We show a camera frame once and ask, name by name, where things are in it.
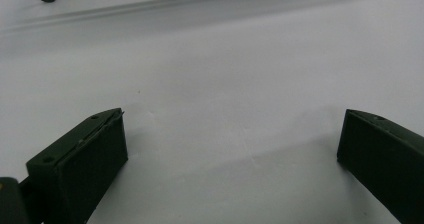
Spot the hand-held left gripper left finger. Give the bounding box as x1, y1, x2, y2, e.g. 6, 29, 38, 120
25, 107, 129, 224

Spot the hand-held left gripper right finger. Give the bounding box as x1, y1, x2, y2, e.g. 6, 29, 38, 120
336, 108, 424, 224

